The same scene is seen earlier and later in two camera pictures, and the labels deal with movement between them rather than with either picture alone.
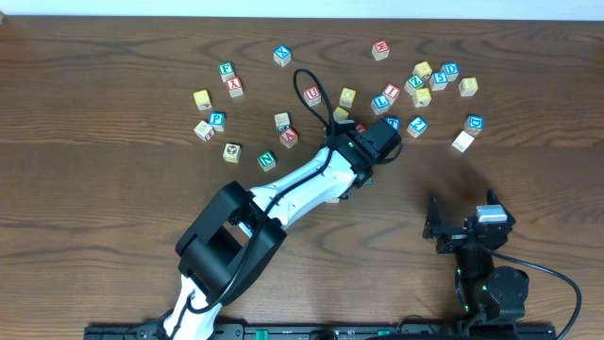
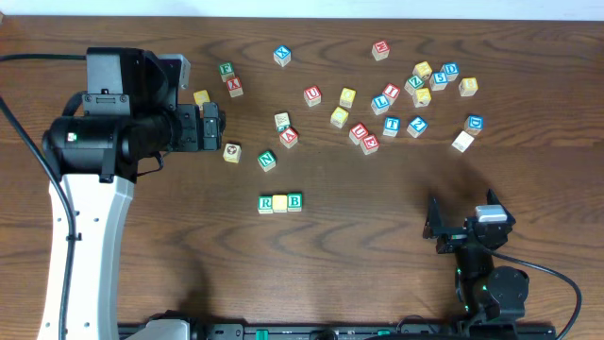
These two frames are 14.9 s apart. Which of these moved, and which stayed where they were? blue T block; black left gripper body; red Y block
Moved: black left gripper body
Stayed: blue T block; red Y block
